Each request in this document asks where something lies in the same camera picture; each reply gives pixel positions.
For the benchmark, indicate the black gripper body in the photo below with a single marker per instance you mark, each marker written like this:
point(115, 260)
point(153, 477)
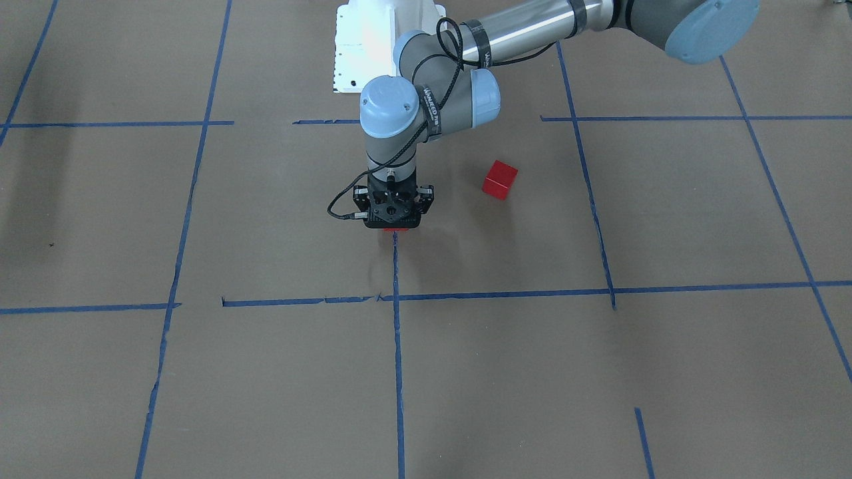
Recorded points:
point(426, 199)

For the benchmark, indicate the red cube block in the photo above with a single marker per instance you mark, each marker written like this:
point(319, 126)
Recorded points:
point(499, 180)

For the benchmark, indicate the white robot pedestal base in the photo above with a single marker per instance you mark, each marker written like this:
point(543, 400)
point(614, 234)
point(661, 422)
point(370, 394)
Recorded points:
point(366, 34)

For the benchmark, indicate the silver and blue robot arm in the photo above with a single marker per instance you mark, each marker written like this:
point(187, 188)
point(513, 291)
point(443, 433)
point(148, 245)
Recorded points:
point(443, 81)

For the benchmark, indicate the brown paper table cover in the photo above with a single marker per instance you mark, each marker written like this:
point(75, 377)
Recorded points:
point(664, 293)

